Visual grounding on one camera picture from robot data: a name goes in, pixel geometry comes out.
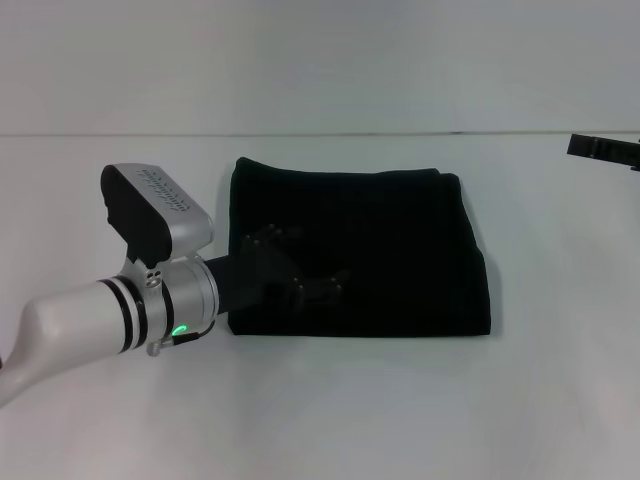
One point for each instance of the left robot arm silver white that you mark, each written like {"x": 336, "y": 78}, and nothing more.
{"x": 100, "y": 320}

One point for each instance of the black shirt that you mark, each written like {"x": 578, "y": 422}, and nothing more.
{"x": 375, "y": 240}

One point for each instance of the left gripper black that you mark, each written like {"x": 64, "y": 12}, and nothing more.
{"x": 250, "y": 280}

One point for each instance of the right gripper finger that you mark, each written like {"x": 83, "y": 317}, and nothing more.
{"x": 600, "y": 149}

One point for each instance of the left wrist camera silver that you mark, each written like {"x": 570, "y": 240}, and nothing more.
{"x": 155, "y": 210}

